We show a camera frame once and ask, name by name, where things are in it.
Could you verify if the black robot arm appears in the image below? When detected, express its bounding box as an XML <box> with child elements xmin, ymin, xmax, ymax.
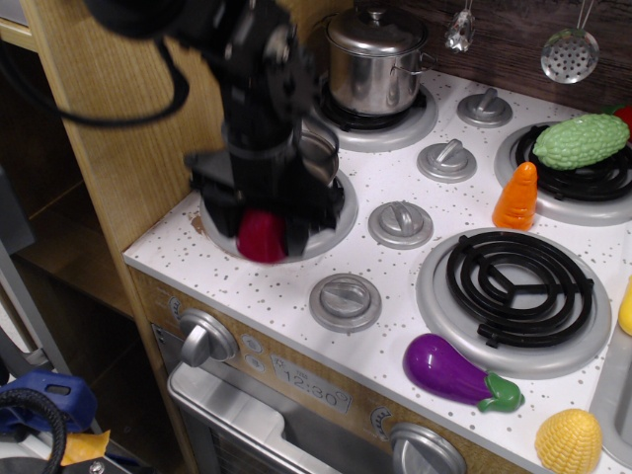
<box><xmin>87</xmin><ymin>1</ymin><xmax>345</xmax><ymax>263</ymax></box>

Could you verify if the yellow tape piece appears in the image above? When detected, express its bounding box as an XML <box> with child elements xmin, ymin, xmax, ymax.
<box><xmin>60</xmin><ymin>431</ymin><xmax>111</xmax><ymax>467</ymax></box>

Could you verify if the grey stove knob upper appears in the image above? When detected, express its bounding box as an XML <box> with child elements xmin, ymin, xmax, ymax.
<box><xmin>417</xmin><ymin>139</ymin><xmax>477</xmax><ymax>184</ymax></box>

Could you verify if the hanging clear utensil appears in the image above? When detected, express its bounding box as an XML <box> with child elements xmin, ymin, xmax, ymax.
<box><xmin>444</xmin><ymin>0</ymin><xmax>475</xmax><ymax>53</ymax></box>

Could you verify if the yellow toy at right edge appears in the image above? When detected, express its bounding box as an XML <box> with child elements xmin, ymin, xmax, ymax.
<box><xmin>617</xmin><ymin>277</ymin><xmax>632</xmax><ymax>336</ymax></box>

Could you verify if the front left burner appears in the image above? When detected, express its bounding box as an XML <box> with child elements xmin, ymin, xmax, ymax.
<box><xmin>199</xmin><ymin>171</ymin><xmax>358</xmax><ymax>264</ymax></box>

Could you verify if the grey stove knob front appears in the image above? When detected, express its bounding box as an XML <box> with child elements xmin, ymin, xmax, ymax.
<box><xmin>309</xmin><ymin>274</ymin><xmax>382</xmax><ymax>333</ymax></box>

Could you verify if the back right burner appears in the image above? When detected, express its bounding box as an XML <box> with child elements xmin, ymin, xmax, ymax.
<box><xmin>494</xmin><ymin>122</ymin><xmax>631</xmax><ymax>227</ymax></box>

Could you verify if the oven dial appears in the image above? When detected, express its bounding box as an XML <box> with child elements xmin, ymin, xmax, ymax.
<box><xmin>390</xmin><ymin>423</ymin><xmax>467</xmax><ymax>474</ymax></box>
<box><xmin>179</xmin><ymin>308</ymin><xmax>239</xmax><ymax>367</ymax></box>

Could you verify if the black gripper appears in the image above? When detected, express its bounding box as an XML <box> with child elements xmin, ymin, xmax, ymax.
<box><xmin>185</xmin><ymin>149</ymin><xmax>344</xmax><ymax>256</ymax></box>

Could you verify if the purple toy eggplant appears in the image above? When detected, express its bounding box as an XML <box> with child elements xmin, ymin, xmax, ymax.
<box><xmin>403</xmin><ymin>334</ymin><xmax>525</xmax><ymax>413</ymax></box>

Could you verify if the oven clock display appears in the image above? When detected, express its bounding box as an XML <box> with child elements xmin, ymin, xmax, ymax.
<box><xmin>271</xmin><ymin>355</ymin><xmax>353</xmax><ymax>415</ymax></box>

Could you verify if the grey stove knob back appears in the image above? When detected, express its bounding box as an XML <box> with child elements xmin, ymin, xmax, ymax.
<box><xmin>457</xmin><ymin>88</ymin><xmax>514</xmax><ymax>128</ymax></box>

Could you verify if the green toy bitter gourd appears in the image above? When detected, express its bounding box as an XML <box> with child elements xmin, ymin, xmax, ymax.
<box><xmin>532</xmin><ymin>114</ymin><xmax>630</xmax><ymax>171</ymax></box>

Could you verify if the red toy sweet potato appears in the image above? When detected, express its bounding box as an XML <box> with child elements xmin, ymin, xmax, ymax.
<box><xmin>236</xmin><ymin>209</ymin><xmax>286</xmax><ymax>264</ymax></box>

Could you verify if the front right burner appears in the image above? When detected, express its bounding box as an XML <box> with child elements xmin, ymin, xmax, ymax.
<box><xmin>415</xmin><ymin>228</ymin><xmax>612</xmax><ymax>379</ymax></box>

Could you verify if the blue clamp tool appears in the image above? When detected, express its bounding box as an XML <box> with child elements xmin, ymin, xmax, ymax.
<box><xmin>1</xmin><ymin>369</ymin><xmax>98</xmax><ymax>433</ymax></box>

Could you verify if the yellow toy corn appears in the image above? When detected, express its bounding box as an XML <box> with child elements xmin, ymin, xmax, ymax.
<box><xmin>534</xmin><ymin>409</ymin><xmax>602</xmax><ymax>473</ymax></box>

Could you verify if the orange toy carrot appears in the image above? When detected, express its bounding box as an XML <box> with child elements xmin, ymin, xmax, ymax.
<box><xmin>492</xmin><ymin>162</ymin><xmax>538</xmax><ymax>231</ymax></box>

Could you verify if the burner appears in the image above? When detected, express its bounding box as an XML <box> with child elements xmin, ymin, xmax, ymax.
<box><xmin>415</xmin><ymin>228</ymin><xmax>612</xmax><ymax>379</ymax></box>
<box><xmin>199</xmin><ymin>171</ymin><xmax>358</xmax><ymax>264</ymax></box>
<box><xmin>494</xmin><ymin>122</ymin><xmax>631</xmax><ymax>227</ymax></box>
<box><xmin>315</xmin><ymin>73</ymin><xmax>438</xmax><ymax>153</ymax></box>

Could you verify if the back left burner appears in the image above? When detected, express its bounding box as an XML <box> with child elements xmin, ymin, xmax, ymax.
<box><xmin>315</xmin><ymin>73</ymin><xmax>438</xmax><ymax>153</ymax></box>

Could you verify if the hanging slotted spoon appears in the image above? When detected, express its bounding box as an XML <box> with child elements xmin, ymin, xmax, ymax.
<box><xmin>540</xmin><ymin>1</ymin><xmax>600</xmax><ymax>85</ymax></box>

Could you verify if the black braided cable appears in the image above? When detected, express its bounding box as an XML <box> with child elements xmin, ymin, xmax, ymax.
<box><xmin>0</xmin><ymin>34</ymin><xmax>192</xmax><ymax>127</ymax></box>

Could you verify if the steel pot with lid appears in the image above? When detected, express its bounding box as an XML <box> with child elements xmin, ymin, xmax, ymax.
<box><xmin>325</xmin><ymin>7</ymin><xmax>435</xmax><ymax>117</ymax></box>

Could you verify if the grey stove knob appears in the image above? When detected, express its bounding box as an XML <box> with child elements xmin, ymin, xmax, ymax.
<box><xmin>457</xmin><ymin>88</ymin><xmax>514</xmax><ymax>128</ymax></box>
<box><xmin>417</xmin><ymin>139</ymin><xmax>477</xmax><ymax>184</ymax></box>
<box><xmin>367</xmin><ymin>201</ymin><xmax>434</xmax><ymax>250</ymax></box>
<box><xmin>309</xmin><ymin>274</ymin><xmax>382</xmax><ymax>333</ymax></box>

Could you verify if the left oven dial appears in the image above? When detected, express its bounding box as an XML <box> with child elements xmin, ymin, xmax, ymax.
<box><xmin>179</xmin><ymin>308</ymin><xmax>239</xmax><ymax>367</ymax></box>

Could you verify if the grey oven door handle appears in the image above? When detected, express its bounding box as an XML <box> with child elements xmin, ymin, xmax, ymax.
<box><xmin>168</xmin><ymin>363</ymin><xmax>320</xmax><ymax>473</ymax></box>

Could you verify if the small steel pan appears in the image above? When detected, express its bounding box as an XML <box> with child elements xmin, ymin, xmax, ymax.
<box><xmin>298</xmin><ymin>129</ymin><xmax>339</xmax><ymax>186</ymax></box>

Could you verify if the grey stove knob middle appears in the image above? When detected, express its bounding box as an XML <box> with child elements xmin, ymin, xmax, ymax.
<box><xmin>367</xmin><ymin>201</ymin><xmax>434</xmax><ymax>250</ymax></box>

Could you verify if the right oven dial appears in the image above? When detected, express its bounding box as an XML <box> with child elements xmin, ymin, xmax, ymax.
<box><xmin>390</xmin><ymin>423</ymin><xmax>467</xmax><ymax>474</ymax></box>

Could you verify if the red toy tomato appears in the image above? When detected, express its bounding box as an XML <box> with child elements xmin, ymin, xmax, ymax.
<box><xmin>597</xmin><ymin>105</ymin><xmax>631</xmax><ymax>149</ymax></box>

